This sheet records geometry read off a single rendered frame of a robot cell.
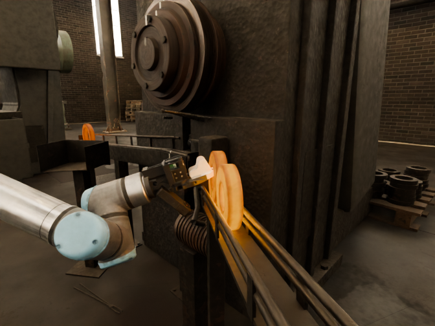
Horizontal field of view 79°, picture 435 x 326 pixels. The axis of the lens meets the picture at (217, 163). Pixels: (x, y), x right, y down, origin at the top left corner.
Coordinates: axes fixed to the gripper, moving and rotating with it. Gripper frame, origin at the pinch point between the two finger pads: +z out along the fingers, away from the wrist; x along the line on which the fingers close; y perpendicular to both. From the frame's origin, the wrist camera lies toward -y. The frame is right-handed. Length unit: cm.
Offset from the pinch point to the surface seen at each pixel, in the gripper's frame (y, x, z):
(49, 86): 75, 298, -141
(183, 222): -19.6, 16.1, -15.5
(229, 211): -1.8, -22.9, -2.2
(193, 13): 49, 32, 11
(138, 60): 41, 51, -14
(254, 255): -8.3, -30.5, -0.8
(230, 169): 5.1, -17.9, 1.2
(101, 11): 276, 730, -101
